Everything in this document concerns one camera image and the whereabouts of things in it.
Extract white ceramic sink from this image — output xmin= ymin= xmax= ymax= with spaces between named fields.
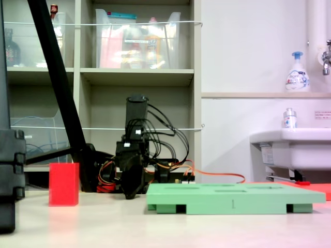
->
xmin=249 ymin=127 xmax=331 ymax=172

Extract beige shelf unit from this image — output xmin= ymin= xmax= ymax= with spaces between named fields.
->
xmin=2 ymin=0 xmax=202 ymax=191

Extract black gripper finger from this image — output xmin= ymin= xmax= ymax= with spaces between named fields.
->
xmin=121 ymin=166 xmax=137 ymax=200
xmin=130 ymin=165 xmax=145 ymax=197

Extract dark grey upright post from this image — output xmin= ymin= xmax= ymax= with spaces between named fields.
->
xmin=0 ymin=0 xmax=11 ymax=130

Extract red square block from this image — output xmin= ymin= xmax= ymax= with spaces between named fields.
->
xmin=48 ymin=162 xmax=80 ymax=207

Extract metal water tap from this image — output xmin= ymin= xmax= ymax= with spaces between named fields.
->
xmin=321 ymin=39 xmax=331 ymax=76

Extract flat red board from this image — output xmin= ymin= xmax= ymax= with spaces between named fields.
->
xmin=245 ymin=180 xmax=331 ymax=202

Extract dark glass bottle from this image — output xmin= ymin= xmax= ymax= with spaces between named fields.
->
xmin=4 ymin=27 xmax=21 ymax=67

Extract notched black stack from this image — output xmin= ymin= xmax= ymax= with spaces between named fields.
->
xmin=0 ymin=129 xmax=27 ymax=235

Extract black table clamp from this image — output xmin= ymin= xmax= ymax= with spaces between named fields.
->
xmin=154 ymin=160 xmax=171 ymax=184

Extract white foam soap pump bottle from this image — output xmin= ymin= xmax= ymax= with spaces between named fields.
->
xmin=285 ymin=51 xmax=311 ymax=93

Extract large clear storage bin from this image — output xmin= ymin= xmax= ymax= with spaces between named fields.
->
xmin=95 ymin=8 xmax=182 ymax=70

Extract black tripod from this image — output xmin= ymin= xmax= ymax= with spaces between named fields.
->
xmin=25 ymin=0 xmax=117 ymax=193

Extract green shape-sorting board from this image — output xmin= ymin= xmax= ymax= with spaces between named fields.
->
xmin=146 ymin=182 xmax=326 ymax=215

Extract clear bin with blue cable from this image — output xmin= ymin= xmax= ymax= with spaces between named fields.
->
xmin=9 ymin=107 xmax=72 ymax=167

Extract small circuit board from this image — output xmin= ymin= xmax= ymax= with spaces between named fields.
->
xmin=173 ymin=172 xmax=196 ymax=185

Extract white wall label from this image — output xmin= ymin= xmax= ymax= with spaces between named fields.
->
xmin=314 ymin=110 xmax=331 ymax=120

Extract red and orange base wires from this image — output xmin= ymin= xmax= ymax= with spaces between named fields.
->
xmin=96 ymin=159 xmax=119 ymax=193

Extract clear bin with bottles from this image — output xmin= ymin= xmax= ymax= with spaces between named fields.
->
xmin=3 ymin=12 xmax=67 ymax=68

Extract small clear sanitizer bottle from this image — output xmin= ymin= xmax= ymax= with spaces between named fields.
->
xmin=281 ymin=107 xmax=297 ymax=129

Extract long orange cable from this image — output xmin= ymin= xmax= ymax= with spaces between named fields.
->
xmin=178 ymin=160 xmax=246 ymax=184

